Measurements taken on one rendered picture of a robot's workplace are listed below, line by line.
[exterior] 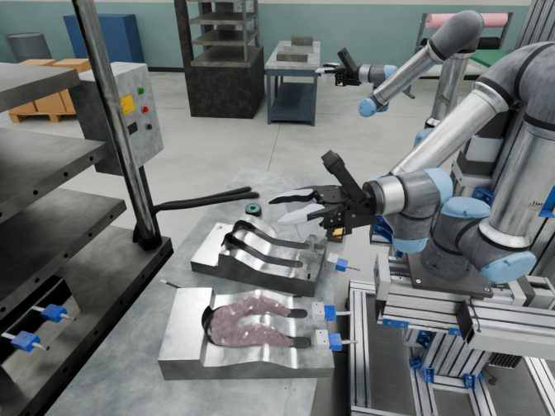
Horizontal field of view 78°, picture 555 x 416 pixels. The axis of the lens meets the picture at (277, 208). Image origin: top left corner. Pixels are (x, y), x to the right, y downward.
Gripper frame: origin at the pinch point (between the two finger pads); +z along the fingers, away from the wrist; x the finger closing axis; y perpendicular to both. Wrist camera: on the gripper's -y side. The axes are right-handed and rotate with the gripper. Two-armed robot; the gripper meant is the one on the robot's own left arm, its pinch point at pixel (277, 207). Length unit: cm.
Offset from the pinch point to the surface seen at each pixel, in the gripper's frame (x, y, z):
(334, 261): 44, 56, -27
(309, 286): 33, 55, -13
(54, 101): 486, 49, 226
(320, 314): 19, 54, -12
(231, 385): 7, 61, 19
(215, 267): 51, 51, 20
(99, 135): 90, 4, 56
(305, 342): 12, 57, -5
